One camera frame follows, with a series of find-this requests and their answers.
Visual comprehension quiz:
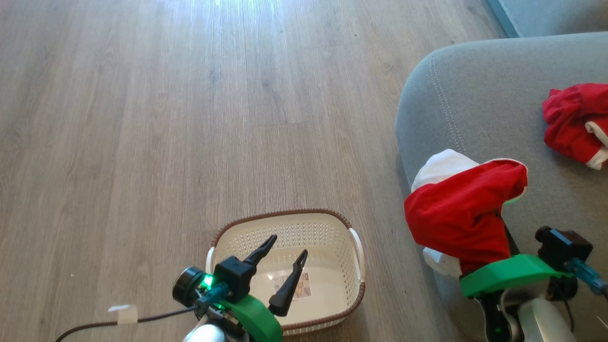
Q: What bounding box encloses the white tape on left cable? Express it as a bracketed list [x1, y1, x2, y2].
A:
[108, 304, 139, 325]

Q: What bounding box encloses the teal cable connector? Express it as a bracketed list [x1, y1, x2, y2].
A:
[564, 257, 608, 298]
[193, 282, 231, 315]

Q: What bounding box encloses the right teal cable connector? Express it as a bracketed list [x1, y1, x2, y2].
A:
[564, 257, 608, 298]

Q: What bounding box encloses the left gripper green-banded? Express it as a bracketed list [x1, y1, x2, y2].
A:
[215, 234, 309, 342]

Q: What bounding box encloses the dark cable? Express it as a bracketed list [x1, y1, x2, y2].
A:
[551, 278, 577, 334]
[56, 306, 198, 342]

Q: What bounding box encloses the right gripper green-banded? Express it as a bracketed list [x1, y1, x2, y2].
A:
[459, 209, 576, 342]

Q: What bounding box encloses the left teal cable connector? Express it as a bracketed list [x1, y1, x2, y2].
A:
[193, 282, 231, 315]

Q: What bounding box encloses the grey-blue sofa section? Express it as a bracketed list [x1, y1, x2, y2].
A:
[486, 0, 608, 39]

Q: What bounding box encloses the right dark cable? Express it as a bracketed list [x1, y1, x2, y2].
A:
[551, 278, 577, 334]

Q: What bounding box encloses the white basket with brown rim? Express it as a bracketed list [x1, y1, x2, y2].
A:
[205, 209, 367, 336]

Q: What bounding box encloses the left dark cable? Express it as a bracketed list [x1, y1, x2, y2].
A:
[56, 306, 198, 342]

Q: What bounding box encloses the grey fabric sofa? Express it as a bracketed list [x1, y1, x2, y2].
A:
[395, 31, 608, 342]

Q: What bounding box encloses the red and white garment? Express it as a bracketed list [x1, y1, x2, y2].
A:
[404, 149, 529, 280]

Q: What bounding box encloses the paper sticker in basket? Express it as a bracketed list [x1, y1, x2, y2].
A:
[273, 272, 312, 301]

